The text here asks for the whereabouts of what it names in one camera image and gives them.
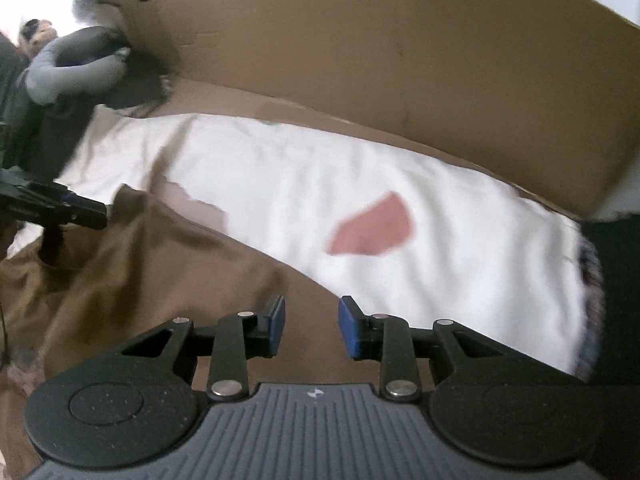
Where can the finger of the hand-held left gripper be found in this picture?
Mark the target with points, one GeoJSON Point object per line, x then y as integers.
{"type": "Point", "coordinates": [75, 201]}

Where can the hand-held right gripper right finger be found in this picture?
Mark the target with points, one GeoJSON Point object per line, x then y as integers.
{"type": "Point", "coordinates": [350, 327]}

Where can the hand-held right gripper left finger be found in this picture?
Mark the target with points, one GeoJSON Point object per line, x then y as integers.
{"type": "Point", "coordinates": [277, 325]}

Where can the brown printed t-shirt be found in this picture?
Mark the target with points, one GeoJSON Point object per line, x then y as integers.
{"type": "Point", "coordinates": [150, 285]}

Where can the black cloth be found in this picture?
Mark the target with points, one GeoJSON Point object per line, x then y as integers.
{"type": "Point", "coordinates": [135, 90]}

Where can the cream bear print blanket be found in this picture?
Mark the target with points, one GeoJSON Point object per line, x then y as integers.
{"type": "Point", "coordinates": [300, 200]}

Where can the grey sleeve garment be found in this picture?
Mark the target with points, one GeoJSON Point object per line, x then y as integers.
{"type": "Point", "coordinates": [50, 67]}

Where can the brown plush doll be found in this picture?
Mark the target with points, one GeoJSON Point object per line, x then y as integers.
{"type": "Point", "coordinates": [40, 35]}

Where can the flattened cardboard sheet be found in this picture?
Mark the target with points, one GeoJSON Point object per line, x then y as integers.
{"type": "Point", "coordinates": [400, 60]}

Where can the black garment with patterned trim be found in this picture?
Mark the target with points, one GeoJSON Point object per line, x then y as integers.
{"type": "Point", "coordinates": [620, 285]}

